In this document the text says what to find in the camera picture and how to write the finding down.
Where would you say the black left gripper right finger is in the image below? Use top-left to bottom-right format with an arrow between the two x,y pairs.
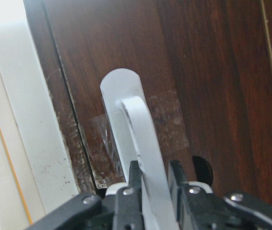
168,160 -> 222,230

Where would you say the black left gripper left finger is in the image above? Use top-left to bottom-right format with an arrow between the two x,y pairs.
113,161 -> 143,230

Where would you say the white drawer handle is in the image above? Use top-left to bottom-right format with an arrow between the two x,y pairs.
100,68 -> 179,230

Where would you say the dark brown wooden drawer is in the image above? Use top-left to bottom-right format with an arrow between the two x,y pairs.
24,0 -> 272,211

